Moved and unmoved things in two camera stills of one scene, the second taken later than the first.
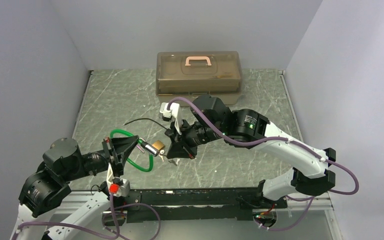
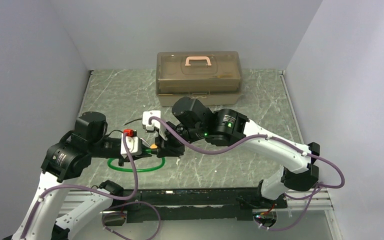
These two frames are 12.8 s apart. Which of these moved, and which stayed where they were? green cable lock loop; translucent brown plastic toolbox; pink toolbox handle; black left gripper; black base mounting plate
Moved: black left gripper; green cable lock loop
Stayed: pink toolbox handle; translucent brown plastic toolbox; black base mounting plate
